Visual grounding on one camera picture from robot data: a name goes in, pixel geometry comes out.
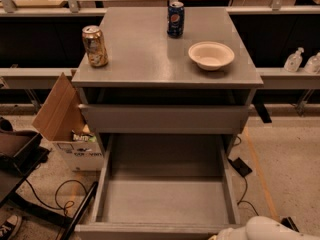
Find grey drawer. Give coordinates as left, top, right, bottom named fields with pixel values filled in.
left=76, top=134, right=240, bottom=240
left=79, top=104, right=248, bottom=134

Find grey top drawer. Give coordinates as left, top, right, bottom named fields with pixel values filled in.
left=79, top=104, right=248, bottom=134

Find clear sanitizer bottle left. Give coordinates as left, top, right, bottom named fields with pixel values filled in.
left=284, top=47, right=304, bottom=72

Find open cardboard box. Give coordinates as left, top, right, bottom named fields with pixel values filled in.
left=32, top=73, right=104, bottom=171

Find black white sneaker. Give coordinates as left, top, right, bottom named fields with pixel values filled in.
left=0, top=215, right=22, bottom=240

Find white paper bowl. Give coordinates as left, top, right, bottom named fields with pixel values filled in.
left=188, top=41, right=235, bottom=71

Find grey drawer cabinet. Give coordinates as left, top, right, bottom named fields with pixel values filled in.
left=72, top=7, right=263, bottom=150

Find blue pepsi can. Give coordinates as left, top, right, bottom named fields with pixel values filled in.
left=167, top=1, right=185, bottom=38

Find snack bag in box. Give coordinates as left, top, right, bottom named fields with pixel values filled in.
left=72, top=133, right=97, bottom=142

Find clear sanitizer bottle right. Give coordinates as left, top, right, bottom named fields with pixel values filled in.
left=304, top=52, right=320, bottom=74

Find clear sanitizer bottle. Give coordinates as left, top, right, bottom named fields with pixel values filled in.
left=284, top=47, right=304, bottom=72
left=304, top=52, right=320, bottom=74

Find gold crumpled soda can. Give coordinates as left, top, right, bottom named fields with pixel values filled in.
left=82, top=25, right=108, bottom=67

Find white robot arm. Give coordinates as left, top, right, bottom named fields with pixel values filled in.
left=208, top=216, right=320, bottom=240

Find black power adapter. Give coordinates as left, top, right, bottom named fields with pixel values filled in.
left=229, top=158, right=252, bottom=177

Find black adapter cable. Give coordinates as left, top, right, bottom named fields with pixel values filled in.
left=236, top=175, right=260, bottom=217

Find black looped floor cable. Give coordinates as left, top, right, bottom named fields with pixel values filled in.
left=24, top=178, right=88, bottom=217

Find black cart frame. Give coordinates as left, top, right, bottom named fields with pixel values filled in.
left=0, top=117, right=98, bottom=240

